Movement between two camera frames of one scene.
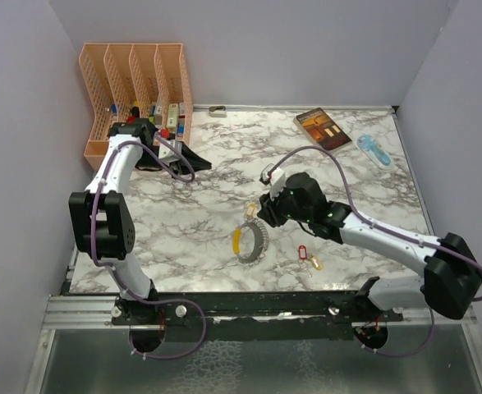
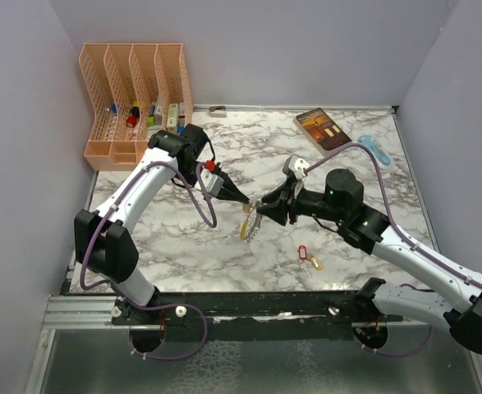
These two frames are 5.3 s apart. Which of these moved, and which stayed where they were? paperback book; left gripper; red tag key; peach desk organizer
Moved: left gripper
Stayed: peach desk organizer; red tag key; paperback book
